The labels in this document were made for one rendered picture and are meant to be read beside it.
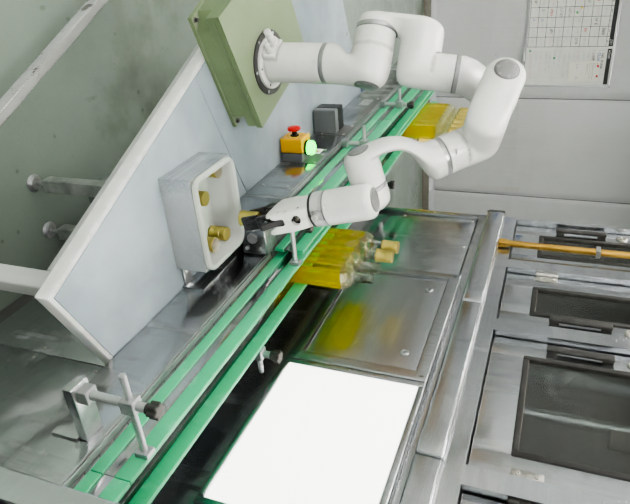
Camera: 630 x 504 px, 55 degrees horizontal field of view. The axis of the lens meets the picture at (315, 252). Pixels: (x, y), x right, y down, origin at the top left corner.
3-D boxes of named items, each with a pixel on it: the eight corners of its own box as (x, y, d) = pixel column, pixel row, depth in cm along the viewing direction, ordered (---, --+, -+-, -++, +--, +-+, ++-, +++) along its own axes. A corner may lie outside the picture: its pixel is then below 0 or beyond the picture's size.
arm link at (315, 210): (325, 234, 122) (313, 235, 124) (339, 216, 129) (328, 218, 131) (314, 200, 119) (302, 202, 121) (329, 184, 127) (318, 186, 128)
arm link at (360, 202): (385, 159, 128) (397, 199, 132) (340, 168, 132) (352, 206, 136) (366, 191, 116) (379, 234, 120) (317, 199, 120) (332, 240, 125)
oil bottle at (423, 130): (390, 137, 252) (458, 140, 242) (389, 124, 249) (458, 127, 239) (393, 133, 256) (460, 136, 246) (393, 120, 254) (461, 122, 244)
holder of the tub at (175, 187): (181, 288, 140) (210, 293, 138) (157, 179, 127) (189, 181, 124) (217, 253, 154) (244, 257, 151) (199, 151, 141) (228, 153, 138)
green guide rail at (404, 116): (274, 251, 154) (303, 254, 152) (274, 247, 154) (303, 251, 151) (421, 83, 295) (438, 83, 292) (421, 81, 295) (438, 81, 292)
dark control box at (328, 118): (313, 132, 206) (336, 133, 203) (311, 109, 202) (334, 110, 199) (321, 125, 212) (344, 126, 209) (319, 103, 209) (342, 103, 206)
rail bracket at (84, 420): (54, 441, 103) (165, 473, 95) (24, 364, 95) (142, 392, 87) (73, 422, 107) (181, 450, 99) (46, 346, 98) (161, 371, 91)
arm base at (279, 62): (245, 55, 140) (305, 56, 133) (263, 14, 144) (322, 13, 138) (270, 98, 153) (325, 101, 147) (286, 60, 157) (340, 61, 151)
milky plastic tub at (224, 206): (178, 270, 138) (211, 275, 134) (158, 179, 127) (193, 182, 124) (215, 236, 152) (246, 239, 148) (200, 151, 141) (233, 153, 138)
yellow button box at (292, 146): (280, 160, 184) (303, 162, 181) (278, 137, 180) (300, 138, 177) (289, 153, 189) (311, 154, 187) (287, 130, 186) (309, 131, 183)
